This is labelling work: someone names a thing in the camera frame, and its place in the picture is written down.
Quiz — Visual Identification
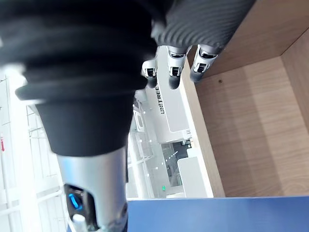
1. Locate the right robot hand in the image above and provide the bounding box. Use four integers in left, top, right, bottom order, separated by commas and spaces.
0, 0, 257, 232

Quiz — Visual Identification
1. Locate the blue folder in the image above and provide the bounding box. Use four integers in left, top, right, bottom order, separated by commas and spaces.
126, 195, 309, 232

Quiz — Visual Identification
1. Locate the light wooden cabinet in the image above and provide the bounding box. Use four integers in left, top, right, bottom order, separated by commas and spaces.
180, 0, 309, 198

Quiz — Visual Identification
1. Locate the white Unitree printed panel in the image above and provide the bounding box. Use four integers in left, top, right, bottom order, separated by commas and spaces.
144, 79, 194, 141

